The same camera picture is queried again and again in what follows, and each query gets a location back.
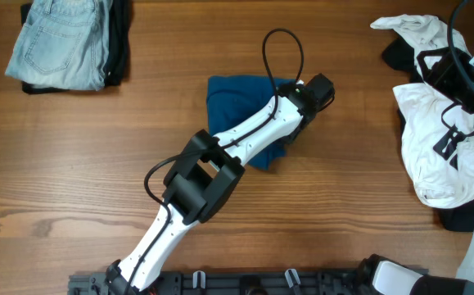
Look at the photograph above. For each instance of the blue t-shirt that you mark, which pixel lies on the blue t-shirt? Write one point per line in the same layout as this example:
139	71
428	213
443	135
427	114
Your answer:
236	102

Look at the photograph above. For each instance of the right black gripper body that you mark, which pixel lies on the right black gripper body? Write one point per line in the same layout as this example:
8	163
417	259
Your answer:
449	81

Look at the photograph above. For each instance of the white printed t-shirt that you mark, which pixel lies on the white printed t-shirt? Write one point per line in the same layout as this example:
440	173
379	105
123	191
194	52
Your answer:
439	162

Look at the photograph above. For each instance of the black mounting rail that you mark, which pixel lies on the black mounting rail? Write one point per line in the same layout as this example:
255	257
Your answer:
324	282

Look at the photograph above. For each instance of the folded light blue jeans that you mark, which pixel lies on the folded light blue jeans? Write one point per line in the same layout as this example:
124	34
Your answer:
63	44

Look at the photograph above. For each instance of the folded black garment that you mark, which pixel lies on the folded black garment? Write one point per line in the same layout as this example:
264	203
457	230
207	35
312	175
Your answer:
117	62

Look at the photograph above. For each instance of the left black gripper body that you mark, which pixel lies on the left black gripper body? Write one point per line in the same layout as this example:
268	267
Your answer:
289	138

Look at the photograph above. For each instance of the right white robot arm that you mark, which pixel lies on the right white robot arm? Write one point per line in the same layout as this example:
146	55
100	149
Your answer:
388	277

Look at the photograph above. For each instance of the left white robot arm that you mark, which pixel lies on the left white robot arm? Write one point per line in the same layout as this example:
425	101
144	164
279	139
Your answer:
203	176

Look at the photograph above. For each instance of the black garment under white shirt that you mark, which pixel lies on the black garment under white shirt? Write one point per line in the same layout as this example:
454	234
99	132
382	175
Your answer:
398	55

